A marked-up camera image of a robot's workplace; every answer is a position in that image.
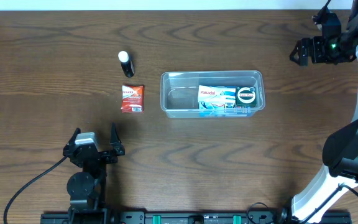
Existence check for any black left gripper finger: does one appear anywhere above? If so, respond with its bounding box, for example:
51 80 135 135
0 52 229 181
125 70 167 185
109 123 122 149
68 128 81 146

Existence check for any red Panadol ActiFast packet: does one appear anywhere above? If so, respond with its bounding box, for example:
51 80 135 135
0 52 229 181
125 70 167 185
121 85 144 113

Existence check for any green Zam-Buk tin box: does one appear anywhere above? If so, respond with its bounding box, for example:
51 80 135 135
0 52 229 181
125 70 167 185
236 86 257 108

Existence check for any blue Cool Fever box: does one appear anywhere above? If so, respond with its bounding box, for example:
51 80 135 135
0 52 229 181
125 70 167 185
199 105 251 116

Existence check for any clear plastic container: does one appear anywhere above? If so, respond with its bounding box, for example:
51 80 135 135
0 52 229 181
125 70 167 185
160 70 265 118

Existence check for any white Panadol box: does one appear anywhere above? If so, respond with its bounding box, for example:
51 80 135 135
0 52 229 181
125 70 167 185
198 85 236 110

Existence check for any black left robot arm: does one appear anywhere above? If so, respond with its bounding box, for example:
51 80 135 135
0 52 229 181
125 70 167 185
63 124 125 223

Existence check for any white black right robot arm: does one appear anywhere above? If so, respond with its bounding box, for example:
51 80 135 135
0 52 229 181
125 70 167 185
276 0 358 223

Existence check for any dark syrup bottle white cap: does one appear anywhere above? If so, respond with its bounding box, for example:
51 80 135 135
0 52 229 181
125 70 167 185
118 51 135 78

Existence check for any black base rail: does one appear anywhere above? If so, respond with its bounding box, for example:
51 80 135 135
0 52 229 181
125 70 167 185
40 210 352 224

